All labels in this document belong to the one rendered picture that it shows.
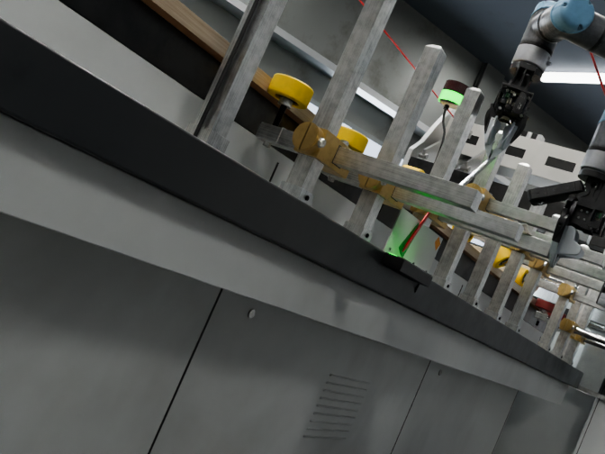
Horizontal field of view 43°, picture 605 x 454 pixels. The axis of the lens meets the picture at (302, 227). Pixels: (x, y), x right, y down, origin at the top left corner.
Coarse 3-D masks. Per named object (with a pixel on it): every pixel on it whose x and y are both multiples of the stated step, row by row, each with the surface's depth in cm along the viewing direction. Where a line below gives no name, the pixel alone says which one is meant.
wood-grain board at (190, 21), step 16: (144, 0) 115; (160, 0) 114; (176, 0) 117; (176, 16) 118; (192, 16) 120; (192, 32) 122; (208, 32) 124; (208, 48) 127; (224, 48) 129; (256, 80) 138; (272, 96) 143; (288, 112) 150; (304, 112) 152; (496, 272) 277; (512, 288) 299
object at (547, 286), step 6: (540, 282) 306; (546, 282) 305; (546, 288) 305; (552, 288) 304; (576, 294) 299; (576, 300) 298; (582, 300) 297; (588, 300) 296; (594, 300) 295; (594, 306) 294; (600, 306) 293
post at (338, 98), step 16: (368, 0) 130; (384, 0) 128; (368, 16) 129; (384, 16) 130; (352, 32) 130; (368, 32) 128; (352, 48) 129; (368, 48) 129; (352, 64) 128; (336, 80) 129; (352, 80) 128; (336, 96) 128; (352, 96) 130; (320, 112) 129; (336, 112) 127; (336, 128) 129; (304, 160) 127; (288, 176) 128; (304, 176) 127
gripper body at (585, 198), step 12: (588, 180) 158; (600, 180) 157; (588, 192) 158; (600, 192) 156; (564, 204) 157; (576, 204) 156; (588, 204) 155; (600, 204) 154; (576, 216) 157; (588, 216) 156; (600, 216) 153; (576, 228) 161; (588, 228) 155; (600, 228) 157
